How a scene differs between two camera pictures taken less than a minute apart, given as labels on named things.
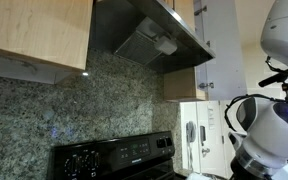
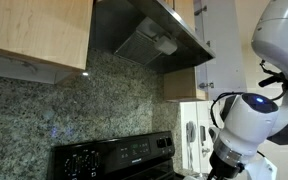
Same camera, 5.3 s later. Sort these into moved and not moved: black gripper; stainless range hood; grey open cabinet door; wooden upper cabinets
Moved: black gripper
Not moved: stainless range hood; wooden upper cabinets; grey open cabinet door
